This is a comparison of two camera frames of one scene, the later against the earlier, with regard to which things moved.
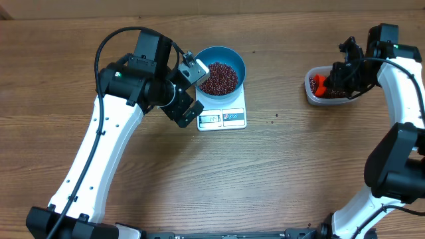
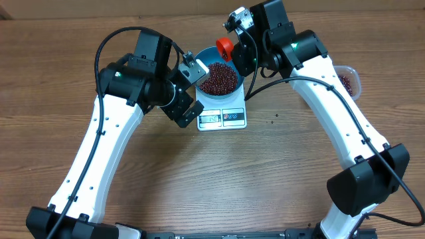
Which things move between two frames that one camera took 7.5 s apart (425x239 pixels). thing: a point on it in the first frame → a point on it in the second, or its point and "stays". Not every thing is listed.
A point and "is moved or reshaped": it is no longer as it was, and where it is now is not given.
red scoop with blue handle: (321, 89) is moved or reshaped
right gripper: (342, 78) → (240, 56)
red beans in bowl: (222, 79) stays
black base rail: (288, 234) stays
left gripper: (176, 112) stays
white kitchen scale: (229, 115) stays
